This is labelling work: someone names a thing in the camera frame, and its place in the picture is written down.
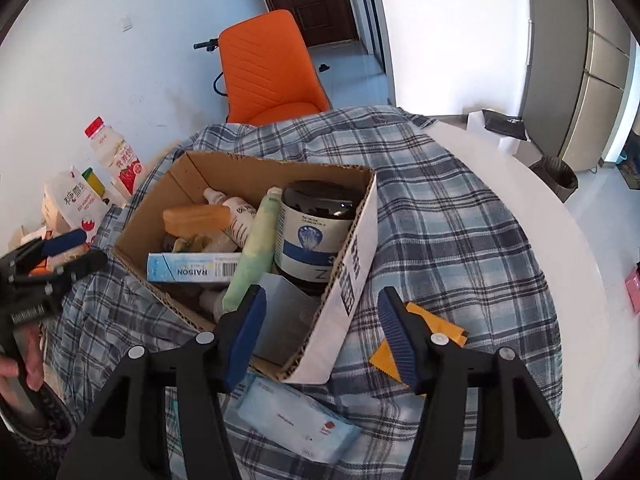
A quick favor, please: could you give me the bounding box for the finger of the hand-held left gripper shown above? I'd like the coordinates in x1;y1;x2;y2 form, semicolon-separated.
40;229;89;259
47;249;109;292

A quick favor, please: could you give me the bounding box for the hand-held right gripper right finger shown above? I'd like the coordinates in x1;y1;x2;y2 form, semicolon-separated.
377;287;583;480

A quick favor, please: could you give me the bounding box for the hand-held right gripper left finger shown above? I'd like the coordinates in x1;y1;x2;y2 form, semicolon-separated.
57;285;267;480

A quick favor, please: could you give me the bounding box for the orange yellow snack packet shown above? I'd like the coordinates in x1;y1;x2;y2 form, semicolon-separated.
369;302;470;381

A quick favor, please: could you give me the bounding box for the cardboard box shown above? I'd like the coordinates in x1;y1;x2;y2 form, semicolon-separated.
112;150;378;383

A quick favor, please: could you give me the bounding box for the person's left hand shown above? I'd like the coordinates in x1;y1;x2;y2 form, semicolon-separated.
0;327;46;392

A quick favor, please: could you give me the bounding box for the white carton with red print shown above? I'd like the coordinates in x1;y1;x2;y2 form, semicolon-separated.
42;167;112;246

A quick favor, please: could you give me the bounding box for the grey matte box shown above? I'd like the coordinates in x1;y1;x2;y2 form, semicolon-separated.
252;272;321;368

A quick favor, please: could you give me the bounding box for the blue and white toothpaste box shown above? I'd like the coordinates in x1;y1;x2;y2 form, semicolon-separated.
146;251;243;286

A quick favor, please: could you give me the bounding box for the pale green tube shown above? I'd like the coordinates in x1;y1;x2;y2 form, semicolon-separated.
221;186;283;313

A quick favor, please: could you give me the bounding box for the blue wet wipes pack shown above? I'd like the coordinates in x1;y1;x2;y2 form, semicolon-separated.
225;372;363;463

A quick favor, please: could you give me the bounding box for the beige cloth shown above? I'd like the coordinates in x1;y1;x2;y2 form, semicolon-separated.
167;234;238;256

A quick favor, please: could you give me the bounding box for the white milk bottle red cap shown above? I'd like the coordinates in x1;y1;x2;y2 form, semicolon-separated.
84;116;143;198

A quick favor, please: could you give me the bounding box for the white spray bottle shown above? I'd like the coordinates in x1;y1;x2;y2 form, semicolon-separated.
202;187;258;250

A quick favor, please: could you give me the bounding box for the orange soap bar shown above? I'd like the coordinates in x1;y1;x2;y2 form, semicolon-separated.
162;205;232;236

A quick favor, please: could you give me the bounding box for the blue plaid blanket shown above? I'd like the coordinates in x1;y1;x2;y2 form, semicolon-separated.
42;105;563;480

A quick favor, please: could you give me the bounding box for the dark jar with blue label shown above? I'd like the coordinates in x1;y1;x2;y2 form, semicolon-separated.
274;180;368;297

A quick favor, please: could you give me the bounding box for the dark trash bin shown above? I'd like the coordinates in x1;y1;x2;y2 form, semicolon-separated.
529;155;579;203

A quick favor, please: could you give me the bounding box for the black bag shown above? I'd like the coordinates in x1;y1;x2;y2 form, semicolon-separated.
481;109;528;141

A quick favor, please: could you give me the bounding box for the pink item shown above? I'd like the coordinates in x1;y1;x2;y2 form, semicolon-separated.
625;267;640;313

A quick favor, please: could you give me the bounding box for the orange chair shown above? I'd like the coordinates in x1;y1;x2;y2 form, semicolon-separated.
218;9;331;126

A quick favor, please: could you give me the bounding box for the beige cabinet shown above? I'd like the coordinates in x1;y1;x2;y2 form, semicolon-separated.
557;0;638;173

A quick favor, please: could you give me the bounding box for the dark brown door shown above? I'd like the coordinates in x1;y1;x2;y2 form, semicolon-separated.
248;0;360;48

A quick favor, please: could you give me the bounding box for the black metal door frame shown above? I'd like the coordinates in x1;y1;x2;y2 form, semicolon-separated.
352;0;396;106

